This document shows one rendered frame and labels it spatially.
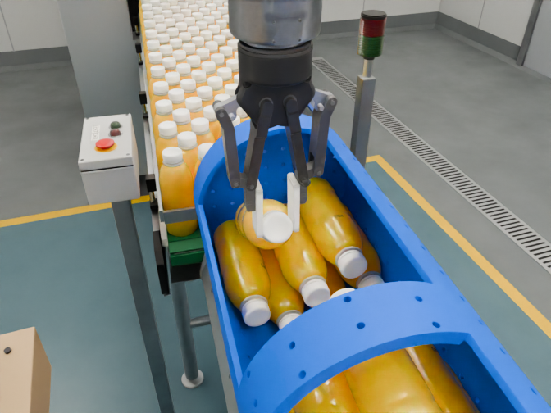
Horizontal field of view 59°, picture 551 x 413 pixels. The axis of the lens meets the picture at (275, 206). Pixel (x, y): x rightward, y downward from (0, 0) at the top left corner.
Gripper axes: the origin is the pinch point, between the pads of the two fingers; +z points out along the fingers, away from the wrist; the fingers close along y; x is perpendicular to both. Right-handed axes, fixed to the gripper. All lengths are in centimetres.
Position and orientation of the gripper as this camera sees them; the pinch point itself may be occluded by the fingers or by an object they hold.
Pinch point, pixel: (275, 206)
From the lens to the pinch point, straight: 59.9
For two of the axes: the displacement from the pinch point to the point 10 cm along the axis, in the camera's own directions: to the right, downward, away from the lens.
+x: -2.5, -5.6, 7.9
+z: 0.0, 8.2, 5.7
